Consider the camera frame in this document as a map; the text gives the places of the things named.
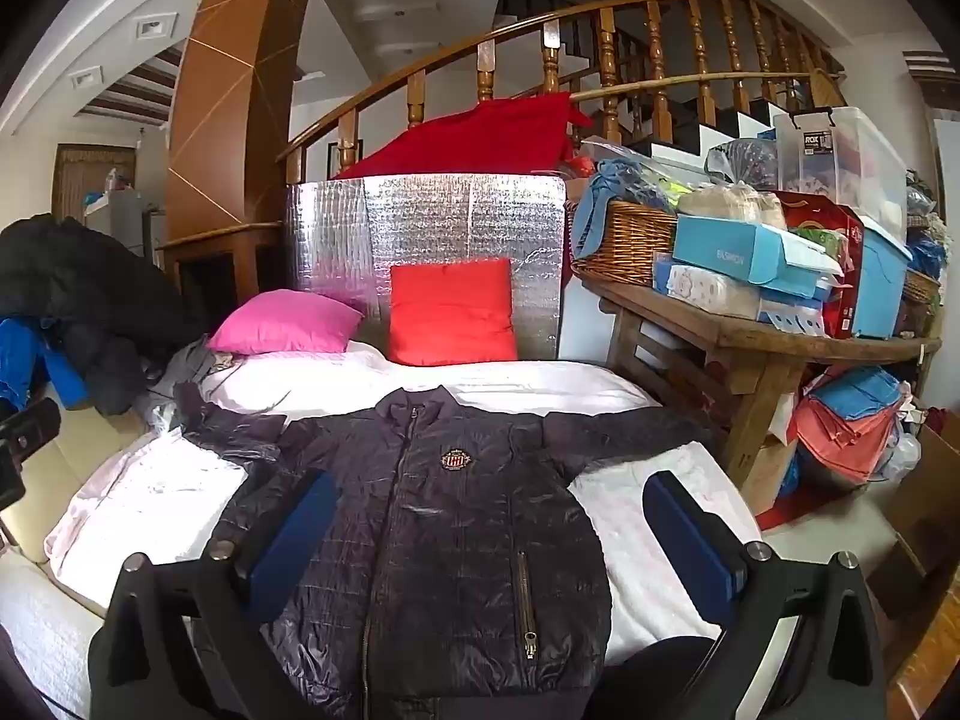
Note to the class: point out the red cloth on railing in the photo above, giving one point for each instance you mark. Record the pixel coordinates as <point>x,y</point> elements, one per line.
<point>480,139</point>

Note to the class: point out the grey refrigerator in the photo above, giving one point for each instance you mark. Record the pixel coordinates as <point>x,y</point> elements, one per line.
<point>124,225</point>

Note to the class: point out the red pillow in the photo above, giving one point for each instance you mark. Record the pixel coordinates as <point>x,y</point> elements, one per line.
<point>454,311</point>

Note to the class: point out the blue cloth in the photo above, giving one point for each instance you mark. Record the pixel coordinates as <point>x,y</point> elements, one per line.
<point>619,184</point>

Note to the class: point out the silver foil insulation panel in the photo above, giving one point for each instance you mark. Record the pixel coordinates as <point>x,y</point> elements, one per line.
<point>420,221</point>

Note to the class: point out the bright blue garment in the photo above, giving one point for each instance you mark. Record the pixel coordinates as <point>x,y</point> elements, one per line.
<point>26,360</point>

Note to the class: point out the blue and white box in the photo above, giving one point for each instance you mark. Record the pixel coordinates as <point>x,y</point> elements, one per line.
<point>795,315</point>

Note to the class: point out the white patterned tissue box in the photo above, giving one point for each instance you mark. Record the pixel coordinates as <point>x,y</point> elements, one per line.
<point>709,292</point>

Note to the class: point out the brown cardboard box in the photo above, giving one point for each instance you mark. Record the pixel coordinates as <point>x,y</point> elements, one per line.
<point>926,510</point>

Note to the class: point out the pink pillow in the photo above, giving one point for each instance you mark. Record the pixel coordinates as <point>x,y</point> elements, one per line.
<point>285,322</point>

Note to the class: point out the black coat pile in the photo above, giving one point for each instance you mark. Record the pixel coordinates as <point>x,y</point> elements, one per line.
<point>82,277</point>

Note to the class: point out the stack of folded clothes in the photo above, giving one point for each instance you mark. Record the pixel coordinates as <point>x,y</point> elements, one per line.
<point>847,427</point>

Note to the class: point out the clear bag of bread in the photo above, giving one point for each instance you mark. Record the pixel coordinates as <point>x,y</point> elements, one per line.
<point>731,202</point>

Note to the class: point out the wicker basket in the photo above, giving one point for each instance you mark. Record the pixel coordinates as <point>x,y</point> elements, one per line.
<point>626,244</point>

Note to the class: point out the light blue cardboard box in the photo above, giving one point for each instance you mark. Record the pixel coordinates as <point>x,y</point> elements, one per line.
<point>739,251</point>

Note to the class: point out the blue plastic storage box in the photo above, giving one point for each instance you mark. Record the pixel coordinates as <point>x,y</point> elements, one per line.
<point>881,277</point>

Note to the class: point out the clear plastic storage bin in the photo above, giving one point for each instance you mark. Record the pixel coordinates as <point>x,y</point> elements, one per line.
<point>847,157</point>

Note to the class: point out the red gift box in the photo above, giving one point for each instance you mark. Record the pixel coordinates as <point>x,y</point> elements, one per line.
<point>844,255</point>

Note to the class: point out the dark navy quilted jacket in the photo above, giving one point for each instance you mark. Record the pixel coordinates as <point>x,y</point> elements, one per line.
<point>450,525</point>

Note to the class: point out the wooden stair railing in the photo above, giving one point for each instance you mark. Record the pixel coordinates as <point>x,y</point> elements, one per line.
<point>652,37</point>

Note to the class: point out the grey cloth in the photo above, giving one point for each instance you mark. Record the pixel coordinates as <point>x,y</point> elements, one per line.
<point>187,371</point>

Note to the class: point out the wooden side table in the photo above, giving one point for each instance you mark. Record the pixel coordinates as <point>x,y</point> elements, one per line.
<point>750,360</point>

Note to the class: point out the curved wooden column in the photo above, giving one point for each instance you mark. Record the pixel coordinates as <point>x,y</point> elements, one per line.
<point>225,90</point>

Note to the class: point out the white textured blanket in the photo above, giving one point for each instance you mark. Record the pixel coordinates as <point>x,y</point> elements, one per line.
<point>172,495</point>

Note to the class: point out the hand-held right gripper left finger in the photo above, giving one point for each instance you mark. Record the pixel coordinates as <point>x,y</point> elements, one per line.
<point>296,532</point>

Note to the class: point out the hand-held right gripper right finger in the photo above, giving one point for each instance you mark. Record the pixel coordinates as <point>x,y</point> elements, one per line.
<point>694,540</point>

